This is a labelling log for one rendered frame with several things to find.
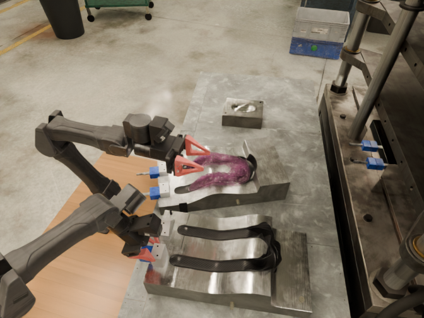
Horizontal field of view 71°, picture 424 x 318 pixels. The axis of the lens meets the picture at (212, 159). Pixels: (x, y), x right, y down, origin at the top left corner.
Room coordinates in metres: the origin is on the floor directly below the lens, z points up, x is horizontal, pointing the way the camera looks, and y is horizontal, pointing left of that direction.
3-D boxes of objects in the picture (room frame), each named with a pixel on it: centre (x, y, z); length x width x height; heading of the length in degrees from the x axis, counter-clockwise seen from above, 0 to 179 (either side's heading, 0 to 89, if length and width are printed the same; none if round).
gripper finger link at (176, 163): (0.56, 0.06, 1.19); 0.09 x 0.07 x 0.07; 75
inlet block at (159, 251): (0.43, 0.21, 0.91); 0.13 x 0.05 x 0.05; 81
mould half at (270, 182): (0.81, -0.03, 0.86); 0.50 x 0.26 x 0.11; 99
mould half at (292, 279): (0.44, -0.06, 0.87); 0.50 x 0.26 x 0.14; 82
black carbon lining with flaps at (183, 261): (0.45, -0.05, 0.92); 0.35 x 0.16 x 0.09; 82
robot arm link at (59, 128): (0.66, 0.38, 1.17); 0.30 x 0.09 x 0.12; 75
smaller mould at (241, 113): (1.24, -0.16, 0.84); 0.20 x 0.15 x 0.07; 82
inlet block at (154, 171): (0.81, 0.25, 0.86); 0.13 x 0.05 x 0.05; 99
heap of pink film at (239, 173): (0.80, -0.03, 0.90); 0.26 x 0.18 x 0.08; 99
